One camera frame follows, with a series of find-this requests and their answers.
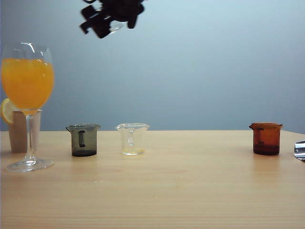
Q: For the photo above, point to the lemon slice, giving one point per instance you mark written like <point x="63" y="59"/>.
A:
<point x="6" y="111"/>

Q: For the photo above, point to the wine glass with orange juice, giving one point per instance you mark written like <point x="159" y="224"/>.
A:
<point x="26" y="88"/>

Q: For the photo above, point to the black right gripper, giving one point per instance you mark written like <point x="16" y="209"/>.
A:
<point x="121" y="9"/>

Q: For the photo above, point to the smoky grey measuring cup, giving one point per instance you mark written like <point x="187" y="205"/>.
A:
<point x="88" y="143"/>

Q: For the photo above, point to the shiny metal object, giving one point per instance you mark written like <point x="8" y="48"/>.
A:
<point x="300" y="150"/>

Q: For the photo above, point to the amber measuring cup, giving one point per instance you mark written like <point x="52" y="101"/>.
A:
<point x="269" y="140"/>

